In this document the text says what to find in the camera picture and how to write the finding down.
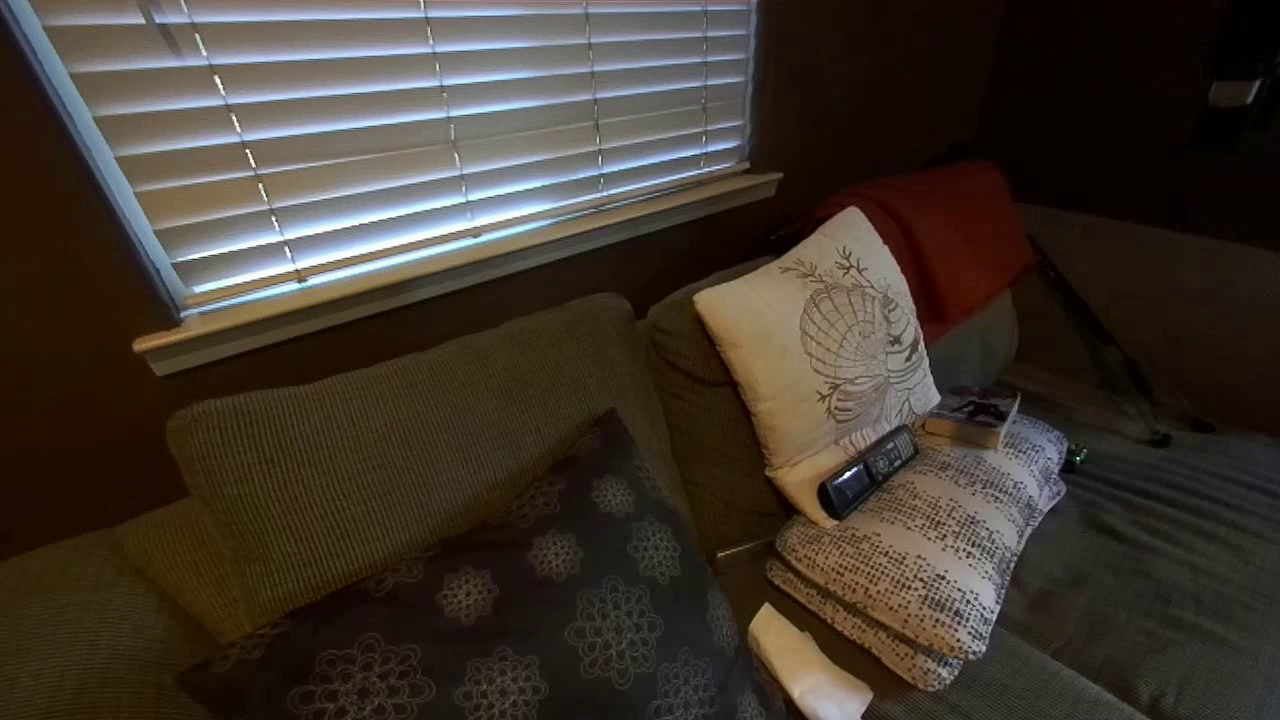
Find white folded paper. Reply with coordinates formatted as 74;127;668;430
749;603;873;720

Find red throw blanket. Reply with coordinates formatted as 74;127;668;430
818;160;1035;340

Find grey patterned flat pillow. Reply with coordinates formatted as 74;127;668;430
764;416;1066;692

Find dark floral throw pillow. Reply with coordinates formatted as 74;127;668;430
181;416;782;720

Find white window sill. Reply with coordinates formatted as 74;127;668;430
132;173;780;375

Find white window blinds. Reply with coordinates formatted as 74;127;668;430
2;0;755;315

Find black tripod stand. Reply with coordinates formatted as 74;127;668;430
1033;243;1171;449

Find small book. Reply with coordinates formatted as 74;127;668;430
920;390;1021;449

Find white embroidered throw pillow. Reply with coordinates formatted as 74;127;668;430
692;208;940;528

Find olive green sofa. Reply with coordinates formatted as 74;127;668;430
0;262;1280;720

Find black remote control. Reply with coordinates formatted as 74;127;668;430
814;423;920;519

